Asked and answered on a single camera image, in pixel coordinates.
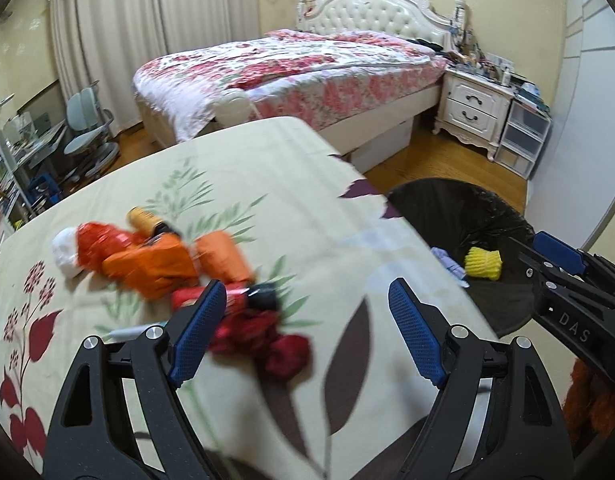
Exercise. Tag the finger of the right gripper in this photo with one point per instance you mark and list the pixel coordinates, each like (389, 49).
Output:
(593, 291)
(558, 253)

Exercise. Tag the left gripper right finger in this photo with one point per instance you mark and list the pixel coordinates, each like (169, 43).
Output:
(417, 323)

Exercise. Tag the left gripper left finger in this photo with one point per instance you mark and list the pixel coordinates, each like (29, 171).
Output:
(191, 330)

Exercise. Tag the white teal tube box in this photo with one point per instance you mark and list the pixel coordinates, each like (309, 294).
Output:
(129, 333)

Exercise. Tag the red bottle black cap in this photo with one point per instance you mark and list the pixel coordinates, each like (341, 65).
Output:
(260, 297)

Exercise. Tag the light blue cloth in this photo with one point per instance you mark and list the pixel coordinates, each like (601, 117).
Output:
(455, 269)

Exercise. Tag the black lined trash bin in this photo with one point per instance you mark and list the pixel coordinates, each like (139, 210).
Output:
(456, 216)

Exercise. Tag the yellow foam net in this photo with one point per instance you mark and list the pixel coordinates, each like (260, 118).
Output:
(482, 263)

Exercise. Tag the yellow bottle black cap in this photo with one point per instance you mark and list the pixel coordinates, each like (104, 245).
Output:
(148, 224)

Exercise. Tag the red-orange knotted plastic bag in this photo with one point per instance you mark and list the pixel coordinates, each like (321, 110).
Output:
(97, 241)

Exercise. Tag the plastic drawer unit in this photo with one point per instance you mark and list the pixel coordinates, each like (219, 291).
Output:
(524, 136)

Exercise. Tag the floral sheet on near bed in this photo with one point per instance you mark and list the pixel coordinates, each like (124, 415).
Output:
(306, 376)

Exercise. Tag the white crumpled plastic bag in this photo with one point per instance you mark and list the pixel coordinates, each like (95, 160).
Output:
(65, 251)

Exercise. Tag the white nightstand with drawers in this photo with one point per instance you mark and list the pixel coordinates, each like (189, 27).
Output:
(473, 110)

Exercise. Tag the white storage box under bed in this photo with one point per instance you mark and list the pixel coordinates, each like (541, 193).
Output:
(384, 146)

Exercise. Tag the grey-blue desk chair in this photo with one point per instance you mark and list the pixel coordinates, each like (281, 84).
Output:
(92, 145)

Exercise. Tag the grey study desk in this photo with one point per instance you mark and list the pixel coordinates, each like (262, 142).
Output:
(18, 163)

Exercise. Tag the pink floral quilt bed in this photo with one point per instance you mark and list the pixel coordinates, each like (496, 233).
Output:
(319, 79)

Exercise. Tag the white tufted headboard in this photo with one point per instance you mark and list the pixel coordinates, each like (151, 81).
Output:
(408, 19)

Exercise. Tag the beige curtains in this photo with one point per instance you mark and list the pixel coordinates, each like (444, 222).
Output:
(104, 42)

